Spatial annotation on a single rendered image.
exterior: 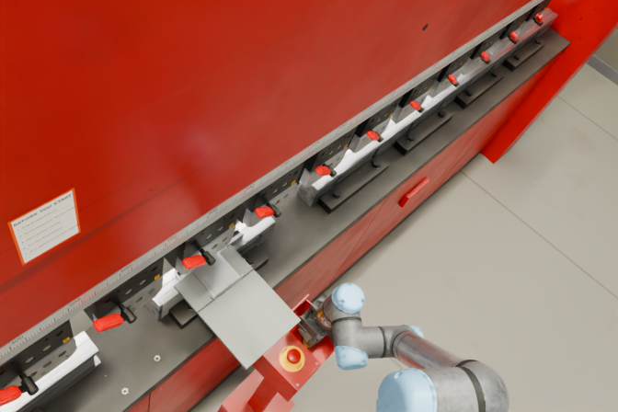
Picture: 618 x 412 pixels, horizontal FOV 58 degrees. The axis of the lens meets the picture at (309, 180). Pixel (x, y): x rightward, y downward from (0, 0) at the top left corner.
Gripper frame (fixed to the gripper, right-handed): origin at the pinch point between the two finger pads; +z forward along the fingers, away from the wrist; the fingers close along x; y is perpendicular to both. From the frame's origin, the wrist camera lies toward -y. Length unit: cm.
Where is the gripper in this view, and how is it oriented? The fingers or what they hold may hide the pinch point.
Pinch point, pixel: (311, 341)
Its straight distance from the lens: 167.7
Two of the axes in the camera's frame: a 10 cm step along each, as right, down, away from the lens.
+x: -6.4, 5.1, -5.7
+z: -3.1, 5.1, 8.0
